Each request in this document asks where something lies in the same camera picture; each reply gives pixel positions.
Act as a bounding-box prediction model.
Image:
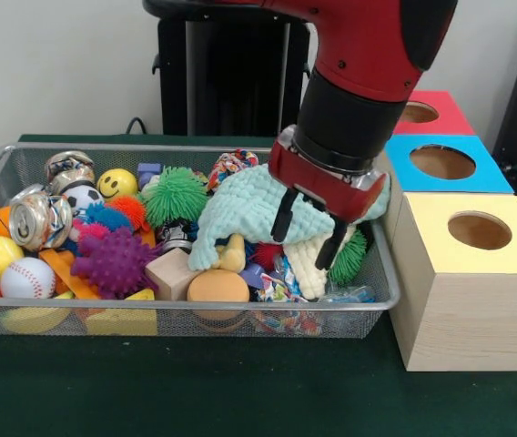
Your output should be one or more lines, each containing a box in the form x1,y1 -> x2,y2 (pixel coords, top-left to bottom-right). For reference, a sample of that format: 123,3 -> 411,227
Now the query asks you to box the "orange round disc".
188,269 -> 250,321

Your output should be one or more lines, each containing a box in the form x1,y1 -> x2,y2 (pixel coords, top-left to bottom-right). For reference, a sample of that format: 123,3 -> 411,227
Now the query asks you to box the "clear mesh bin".
0,143 -> 401,340

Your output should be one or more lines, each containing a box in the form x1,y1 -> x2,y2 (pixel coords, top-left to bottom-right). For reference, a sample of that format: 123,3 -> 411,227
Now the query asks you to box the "green spiky ball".
144,166 -> 209,229
329,229 -> 369,286

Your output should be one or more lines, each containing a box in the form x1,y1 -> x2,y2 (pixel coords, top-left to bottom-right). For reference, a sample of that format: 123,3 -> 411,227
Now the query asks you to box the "cream knitted cloth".
281,228 -> 356,300

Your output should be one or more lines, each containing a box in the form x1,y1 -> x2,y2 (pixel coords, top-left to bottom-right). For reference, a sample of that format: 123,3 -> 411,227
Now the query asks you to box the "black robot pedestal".
143,0 -> 319,137

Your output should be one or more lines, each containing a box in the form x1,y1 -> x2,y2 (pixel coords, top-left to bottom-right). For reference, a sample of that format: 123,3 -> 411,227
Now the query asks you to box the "dark green table cloth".
0,135 -> 517,437

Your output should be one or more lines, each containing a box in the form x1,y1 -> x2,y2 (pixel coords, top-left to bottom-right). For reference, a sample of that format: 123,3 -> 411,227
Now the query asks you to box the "yellow smiley face ball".
97,168 -> 138,201

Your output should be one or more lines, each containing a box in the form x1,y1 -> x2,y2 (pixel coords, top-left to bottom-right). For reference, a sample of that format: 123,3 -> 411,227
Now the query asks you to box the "wooden cube block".
146,248 -> 203,301

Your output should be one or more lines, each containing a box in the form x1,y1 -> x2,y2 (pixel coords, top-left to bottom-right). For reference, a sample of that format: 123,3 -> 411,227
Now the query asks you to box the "purple spiky ball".
70,226 -> 162,300

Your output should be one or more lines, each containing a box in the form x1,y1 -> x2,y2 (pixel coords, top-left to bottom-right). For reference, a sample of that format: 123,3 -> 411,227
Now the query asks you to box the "crushed silver can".
8,185 -> 74,252

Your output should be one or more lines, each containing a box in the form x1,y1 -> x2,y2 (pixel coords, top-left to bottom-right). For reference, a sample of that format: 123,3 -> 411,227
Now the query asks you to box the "wooden three-hole sorting box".
374,89 -> 517,372

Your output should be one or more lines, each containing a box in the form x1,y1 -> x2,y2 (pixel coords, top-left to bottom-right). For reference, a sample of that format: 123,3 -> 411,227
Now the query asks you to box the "clear wrapper with blue print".
318,285 -> 376,305

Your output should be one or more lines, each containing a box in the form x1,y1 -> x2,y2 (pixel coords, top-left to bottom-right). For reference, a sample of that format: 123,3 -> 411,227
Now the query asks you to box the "mint green cloth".
188,164 -> 392,271

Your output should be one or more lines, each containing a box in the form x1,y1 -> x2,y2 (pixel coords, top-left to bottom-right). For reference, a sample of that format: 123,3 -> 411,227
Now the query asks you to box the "white baseball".
0,257 -> 57,300

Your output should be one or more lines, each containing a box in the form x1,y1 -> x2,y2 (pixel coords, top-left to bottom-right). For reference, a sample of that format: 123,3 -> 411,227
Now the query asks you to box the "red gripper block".
268,137 -> 390,271

